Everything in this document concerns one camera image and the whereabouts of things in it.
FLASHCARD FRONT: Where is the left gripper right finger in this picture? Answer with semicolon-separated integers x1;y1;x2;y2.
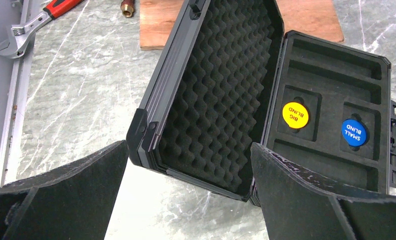
251;142;396;240

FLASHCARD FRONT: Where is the brown wooden-handled brass tool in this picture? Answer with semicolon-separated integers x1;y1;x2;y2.
120;0;135;18

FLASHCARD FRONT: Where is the black foam-lined poker case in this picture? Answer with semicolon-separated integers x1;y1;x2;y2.
127;0;396;206

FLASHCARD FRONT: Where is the wooden board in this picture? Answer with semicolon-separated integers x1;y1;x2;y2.
138;0;344;50

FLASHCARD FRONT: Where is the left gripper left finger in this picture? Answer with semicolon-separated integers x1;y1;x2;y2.
0;140;128;240

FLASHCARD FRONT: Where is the blue dealer button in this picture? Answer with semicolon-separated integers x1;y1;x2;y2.
341;119;367;147

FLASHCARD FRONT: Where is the orange big blind button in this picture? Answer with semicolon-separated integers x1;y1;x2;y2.
282;101;310;129

